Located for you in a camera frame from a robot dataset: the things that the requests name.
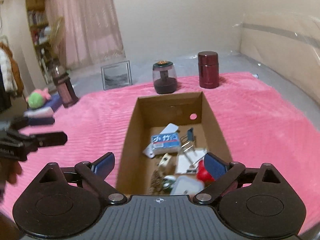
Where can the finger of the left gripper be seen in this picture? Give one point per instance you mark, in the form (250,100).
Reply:
(28,121)
(49,139)

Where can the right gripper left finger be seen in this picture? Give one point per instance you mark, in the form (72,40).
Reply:
(93,175)

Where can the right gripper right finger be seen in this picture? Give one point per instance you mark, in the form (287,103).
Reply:
(226,178)

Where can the red toy figure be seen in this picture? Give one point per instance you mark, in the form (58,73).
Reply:
(203,175)

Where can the metal wire puzzle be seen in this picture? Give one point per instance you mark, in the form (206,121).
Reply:
(186,150)

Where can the blue binder clip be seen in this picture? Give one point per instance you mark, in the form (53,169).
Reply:
(189,137)

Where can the white remote control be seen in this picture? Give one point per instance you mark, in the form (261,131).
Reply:
(170,128)

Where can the blue labelled plastic box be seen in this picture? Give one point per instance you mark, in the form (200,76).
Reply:
(165,143)

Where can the person's left hand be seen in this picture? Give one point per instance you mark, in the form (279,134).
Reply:
(10,170)

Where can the green pink plush toy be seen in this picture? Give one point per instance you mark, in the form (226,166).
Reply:
(38,98)

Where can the blue white flat box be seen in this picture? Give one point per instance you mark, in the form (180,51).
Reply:
(48,110)

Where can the white flat square box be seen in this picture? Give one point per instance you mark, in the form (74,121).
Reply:
(187,162)

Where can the pink ribbed blanket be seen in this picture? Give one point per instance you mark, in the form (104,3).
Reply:
(258,125)

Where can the white puffer jacket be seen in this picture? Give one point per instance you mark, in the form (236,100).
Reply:
(7,74)

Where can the white UK power plug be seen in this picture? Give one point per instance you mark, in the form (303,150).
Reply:
(165,160)

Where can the brown cardboard box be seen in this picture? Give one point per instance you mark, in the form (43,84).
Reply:
(150,116)

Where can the standing electric fan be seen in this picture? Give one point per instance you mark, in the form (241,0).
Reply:
(56,36)

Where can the wooden bookshelf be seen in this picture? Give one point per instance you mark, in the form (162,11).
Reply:
(40,32)

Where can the framed landscape picture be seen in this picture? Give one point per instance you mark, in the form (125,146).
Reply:
(116,75)

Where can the maroon cylindrical flask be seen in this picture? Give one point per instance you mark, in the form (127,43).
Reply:
(208,63)

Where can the glass jar dark base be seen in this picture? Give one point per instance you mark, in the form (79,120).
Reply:
(164,77)

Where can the pink window curtain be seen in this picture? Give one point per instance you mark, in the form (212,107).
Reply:
(92,33)

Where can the clear plastic sheet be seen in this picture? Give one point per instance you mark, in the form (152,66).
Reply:
(286,42)

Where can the steel thermos black handle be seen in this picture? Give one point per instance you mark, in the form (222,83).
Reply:
(64,86)

